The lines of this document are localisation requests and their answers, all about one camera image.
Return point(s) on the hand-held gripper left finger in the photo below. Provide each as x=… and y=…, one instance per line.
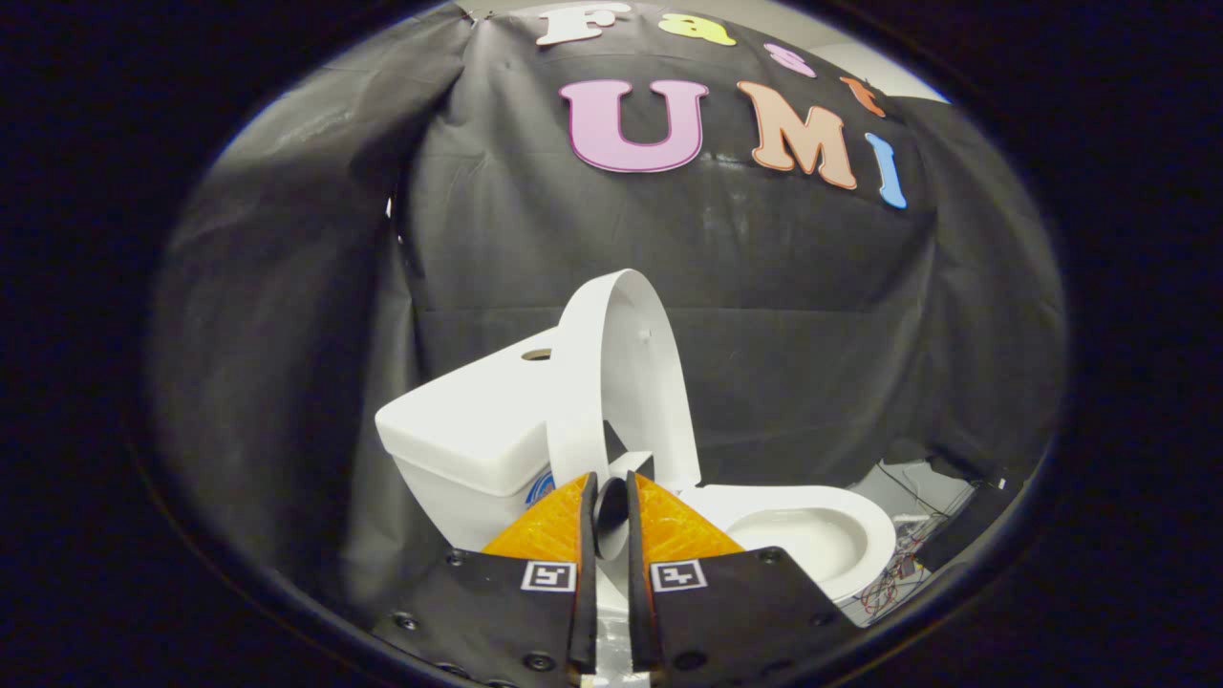
x=497, y=612

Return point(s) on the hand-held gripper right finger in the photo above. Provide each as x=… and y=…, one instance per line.
x=736, y=612

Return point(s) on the white toilet lid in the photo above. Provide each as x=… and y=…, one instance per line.
x=631, y=382

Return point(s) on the white toilet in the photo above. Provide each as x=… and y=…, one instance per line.
x=459, y=506

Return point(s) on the white toilet tank cover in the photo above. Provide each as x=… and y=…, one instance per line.
x=459, y=430

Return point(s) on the black flat box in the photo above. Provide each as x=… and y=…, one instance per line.
x=965, y=526

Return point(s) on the black backdrop cloth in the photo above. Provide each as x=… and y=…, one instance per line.
x=764, y=287

